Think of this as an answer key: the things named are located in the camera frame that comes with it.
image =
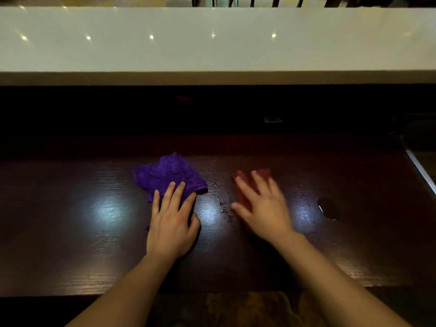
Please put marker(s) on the person's left hand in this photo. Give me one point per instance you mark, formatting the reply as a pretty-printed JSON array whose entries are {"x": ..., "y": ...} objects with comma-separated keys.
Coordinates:
[{"x": 169, "y": 231}]

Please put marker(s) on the person's right hand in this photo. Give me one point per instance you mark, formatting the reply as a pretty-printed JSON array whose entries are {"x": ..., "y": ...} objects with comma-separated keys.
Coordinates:
[{"x": 269, "y": 214}]

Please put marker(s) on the person's right thumb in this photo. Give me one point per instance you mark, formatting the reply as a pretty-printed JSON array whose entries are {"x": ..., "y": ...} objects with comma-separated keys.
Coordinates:
[{"x": 241, "y": 210}]

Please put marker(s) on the person's right middle finger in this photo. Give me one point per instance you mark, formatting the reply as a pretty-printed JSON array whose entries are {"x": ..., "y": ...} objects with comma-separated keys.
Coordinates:
[{"x": 261, "y": 183}]

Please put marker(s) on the person's left thumb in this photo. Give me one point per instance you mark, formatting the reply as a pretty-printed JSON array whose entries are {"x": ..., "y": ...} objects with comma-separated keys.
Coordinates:
[{"x": 195, "y": 224}]

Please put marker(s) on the person's left little finger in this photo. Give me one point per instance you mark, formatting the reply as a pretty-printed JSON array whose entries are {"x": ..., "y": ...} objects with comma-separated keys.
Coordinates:
[{"x": 156, "y": 202}]

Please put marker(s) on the person's left middle finger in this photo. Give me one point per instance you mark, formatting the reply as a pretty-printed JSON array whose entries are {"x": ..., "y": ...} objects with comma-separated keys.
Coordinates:
[{"x": 178, "y": 196}]

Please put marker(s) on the red sponge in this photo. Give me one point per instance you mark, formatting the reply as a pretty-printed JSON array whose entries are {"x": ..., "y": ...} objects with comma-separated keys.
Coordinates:
[{"x": 242, "y": 187}]

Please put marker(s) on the purple cleaning cloth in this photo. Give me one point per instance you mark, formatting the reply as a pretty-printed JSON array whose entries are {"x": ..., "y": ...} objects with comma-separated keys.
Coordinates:
[{"x": 167, "y": 173}]

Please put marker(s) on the person's left forearm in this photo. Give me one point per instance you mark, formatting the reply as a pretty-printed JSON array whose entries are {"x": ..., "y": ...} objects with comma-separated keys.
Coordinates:
[{"x": 129, "y": 292}]

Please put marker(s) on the person's right forearm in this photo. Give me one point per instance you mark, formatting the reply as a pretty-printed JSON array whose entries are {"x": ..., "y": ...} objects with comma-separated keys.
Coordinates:
[{"x": 327, "y": 282}]

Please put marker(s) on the person's patterned trousers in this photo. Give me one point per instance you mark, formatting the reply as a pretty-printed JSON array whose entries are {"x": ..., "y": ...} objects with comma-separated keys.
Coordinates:
[{"x": 259, "y": 309}]

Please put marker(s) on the white raised counter ledge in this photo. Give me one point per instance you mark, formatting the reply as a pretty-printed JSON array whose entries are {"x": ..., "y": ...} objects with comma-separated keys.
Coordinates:
[{"x": 218, "y": 47}]

